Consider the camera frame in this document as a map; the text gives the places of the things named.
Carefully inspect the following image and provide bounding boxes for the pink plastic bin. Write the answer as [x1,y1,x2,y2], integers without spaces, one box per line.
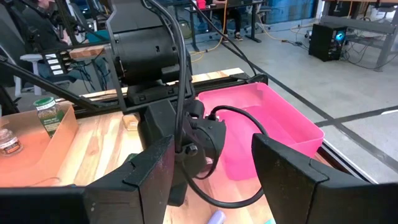
[198,82,325,182]

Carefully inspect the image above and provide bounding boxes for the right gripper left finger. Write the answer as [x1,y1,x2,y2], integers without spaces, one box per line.
[0,134,175,224]

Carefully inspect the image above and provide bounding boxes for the black computer tower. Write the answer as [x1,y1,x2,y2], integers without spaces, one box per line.
[308,22,349,63]

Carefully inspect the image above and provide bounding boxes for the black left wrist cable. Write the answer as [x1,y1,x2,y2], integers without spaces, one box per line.
[180,105,269,210]

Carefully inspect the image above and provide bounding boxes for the yellow cable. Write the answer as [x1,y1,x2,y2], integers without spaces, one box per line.
[188,0,229,63]

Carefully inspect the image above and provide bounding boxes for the black labelled switch box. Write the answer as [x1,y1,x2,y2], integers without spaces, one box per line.
[43,49,68,78]

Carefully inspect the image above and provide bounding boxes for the purple-handled silver spoon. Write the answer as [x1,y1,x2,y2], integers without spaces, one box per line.
[207,210,226,224]

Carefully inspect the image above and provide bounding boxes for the person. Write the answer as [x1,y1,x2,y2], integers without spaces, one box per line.
[12,0,109,82]
[213,0,244,44]

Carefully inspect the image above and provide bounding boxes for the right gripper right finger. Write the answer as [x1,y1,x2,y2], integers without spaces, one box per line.
[251,133,398,224]

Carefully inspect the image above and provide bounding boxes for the black desk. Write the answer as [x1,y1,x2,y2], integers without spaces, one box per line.
[184,0,269,51]

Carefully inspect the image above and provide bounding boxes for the black diagonal strut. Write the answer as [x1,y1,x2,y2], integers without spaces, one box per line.
[0,57,97,112]

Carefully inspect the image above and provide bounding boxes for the small glass spice jar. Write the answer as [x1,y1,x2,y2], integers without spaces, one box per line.
[0,128,24,157]

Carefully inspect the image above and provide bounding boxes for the grey metal table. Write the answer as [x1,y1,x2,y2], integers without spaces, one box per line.
[319,0,398,73]

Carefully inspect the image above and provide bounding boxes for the green-lid spice jar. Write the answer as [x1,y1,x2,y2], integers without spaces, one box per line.
[33,96,67,139]

